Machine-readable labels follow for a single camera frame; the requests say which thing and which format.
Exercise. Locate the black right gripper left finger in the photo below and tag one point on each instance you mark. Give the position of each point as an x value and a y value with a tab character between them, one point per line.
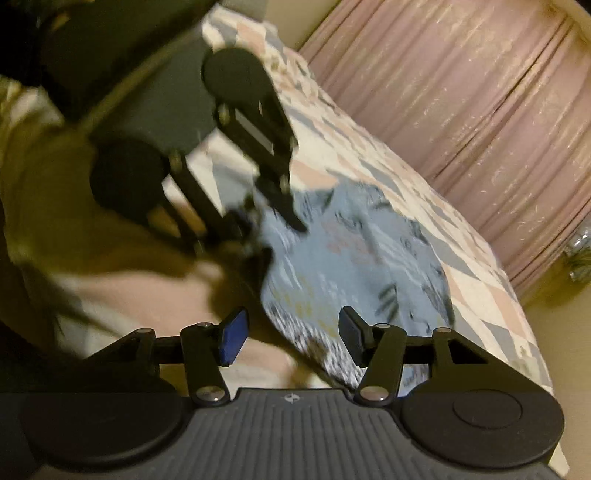
131	398

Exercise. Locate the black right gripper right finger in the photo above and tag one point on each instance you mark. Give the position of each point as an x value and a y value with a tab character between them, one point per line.
453	398

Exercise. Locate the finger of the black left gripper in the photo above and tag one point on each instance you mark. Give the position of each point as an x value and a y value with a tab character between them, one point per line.
250	114
127	178

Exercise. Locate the blue leopard print garment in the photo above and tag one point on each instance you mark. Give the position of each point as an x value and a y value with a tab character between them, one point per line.
358	252

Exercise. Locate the checkered pink blue quilt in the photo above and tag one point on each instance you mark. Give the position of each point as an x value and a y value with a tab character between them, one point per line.
98	277

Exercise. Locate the silver puffer jacket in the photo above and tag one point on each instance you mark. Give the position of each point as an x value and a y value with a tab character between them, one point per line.
577	254

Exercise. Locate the pink curtain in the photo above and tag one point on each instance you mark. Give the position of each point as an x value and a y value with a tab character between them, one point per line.
488	100

